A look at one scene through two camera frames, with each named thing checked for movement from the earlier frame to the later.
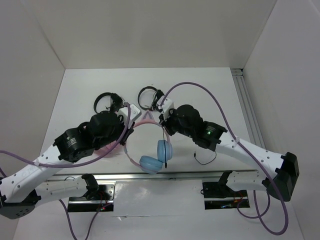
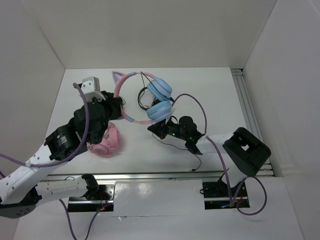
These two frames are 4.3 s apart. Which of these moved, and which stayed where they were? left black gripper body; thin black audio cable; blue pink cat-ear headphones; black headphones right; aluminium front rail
Moved: blue pink cat-ear headphones; left black gripper body; thin black audio cable
Stayed: aluminium front rail; black headphones right
